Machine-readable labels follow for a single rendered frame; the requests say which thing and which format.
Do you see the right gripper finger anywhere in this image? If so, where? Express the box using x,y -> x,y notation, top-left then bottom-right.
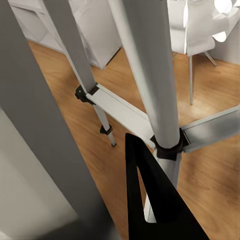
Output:
125,133 -> 210,240

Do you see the camera tripod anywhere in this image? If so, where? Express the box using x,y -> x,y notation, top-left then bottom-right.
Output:
0,0 -> 240,240

